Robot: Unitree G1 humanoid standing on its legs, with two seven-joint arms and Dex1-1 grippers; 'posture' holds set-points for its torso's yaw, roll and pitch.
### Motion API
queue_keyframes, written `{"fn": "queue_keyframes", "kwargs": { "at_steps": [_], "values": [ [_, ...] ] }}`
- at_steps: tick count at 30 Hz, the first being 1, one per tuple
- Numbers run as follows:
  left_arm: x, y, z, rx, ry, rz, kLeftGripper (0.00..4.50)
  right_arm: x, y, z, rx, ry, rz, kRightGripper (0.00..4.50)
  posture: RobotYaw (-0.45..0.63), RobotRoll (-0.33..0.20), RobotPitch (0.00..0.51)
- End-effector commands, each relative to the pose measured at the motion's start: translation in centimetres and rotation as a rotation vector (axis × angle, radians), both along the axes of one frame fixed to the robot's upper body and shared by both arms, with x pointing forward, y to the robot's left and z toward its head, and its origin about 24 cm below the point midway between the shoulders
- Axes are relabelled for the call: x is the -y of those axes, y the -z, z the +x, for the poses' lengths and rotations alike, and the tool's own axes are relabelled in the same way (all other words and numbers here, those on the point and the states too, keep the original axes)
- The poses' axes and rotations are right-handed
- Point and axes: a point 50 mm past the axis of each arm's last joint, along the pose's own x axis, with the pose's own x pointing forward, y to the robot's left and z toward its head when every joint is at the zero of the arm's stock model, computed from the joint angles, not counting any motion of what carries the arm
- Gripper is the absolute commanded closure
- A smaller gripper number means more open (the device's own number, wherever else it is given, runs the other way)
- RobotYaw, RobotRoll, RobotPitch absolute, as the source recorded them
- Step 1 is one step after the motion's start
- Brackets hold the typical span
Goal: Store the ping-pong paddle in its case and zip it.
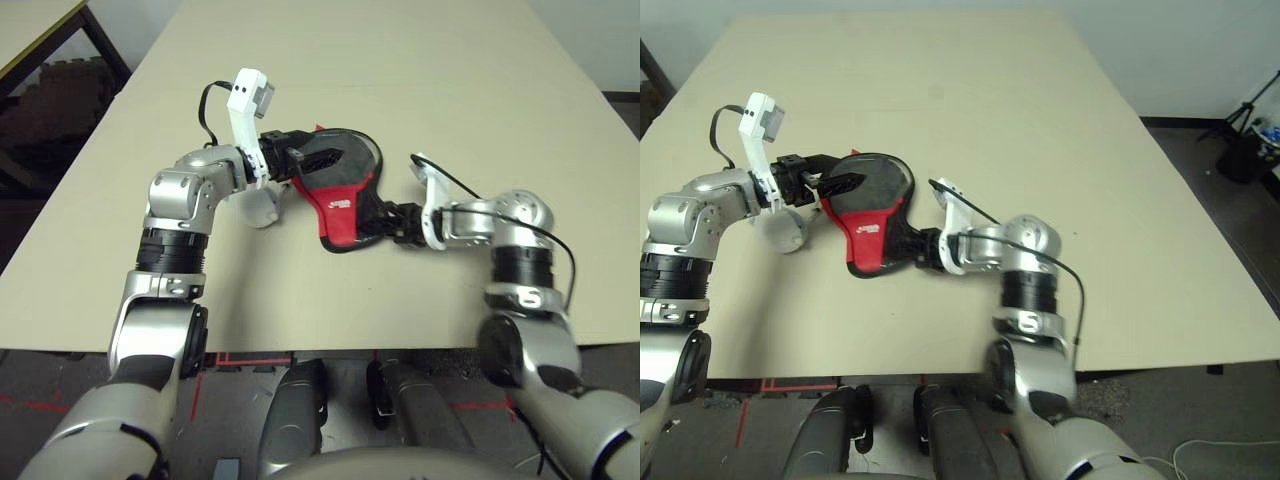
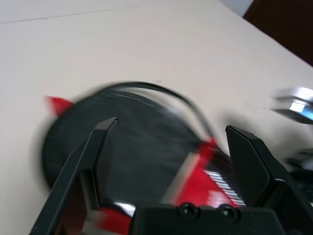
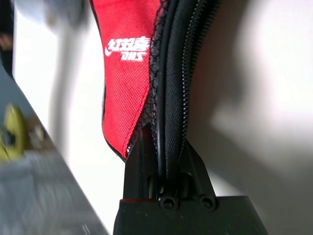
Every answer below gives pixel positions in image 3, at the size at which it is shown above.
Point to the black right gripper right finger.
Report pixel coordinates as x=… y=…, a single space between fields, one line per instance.
x=195 y=178

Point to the black red paddle case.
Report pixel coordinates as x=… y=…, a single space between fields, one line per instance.
x=122 y=98

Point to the yellow green blurry object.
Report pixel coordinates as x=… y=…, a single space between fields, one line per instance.
x=13 y=132

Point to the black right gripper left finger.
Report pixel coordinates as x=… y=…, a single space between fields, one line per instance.
x=137 y=176

